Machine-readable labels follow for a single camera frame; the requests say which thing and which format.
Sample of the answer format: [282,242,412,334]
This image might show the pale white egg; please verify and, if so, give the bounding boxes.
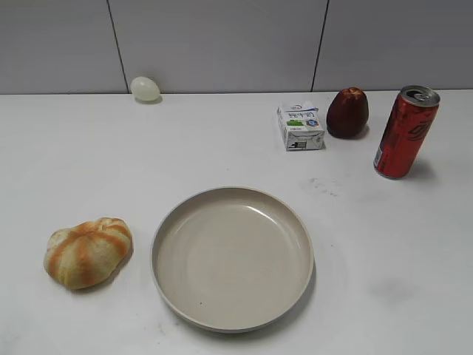
[130,76,160,102]

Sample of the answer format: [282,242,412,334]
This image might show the dark red wax apple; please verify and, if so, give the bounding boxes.
[326,87,369,139]

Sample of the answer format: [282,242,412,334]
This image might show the orange striped bread roll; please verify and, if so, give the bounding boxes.
[44,217,133,290]

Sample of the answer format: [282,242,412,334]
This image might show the red cola can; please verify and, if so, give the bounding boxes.
[373,85,440,179]

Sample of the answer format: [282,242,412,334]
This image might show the small white milk carton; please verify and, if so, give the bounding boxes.
[276,101,325,151]

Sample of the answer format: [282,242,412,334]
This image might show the beige round plate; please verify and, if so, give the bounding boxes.
[151,187,316,333]

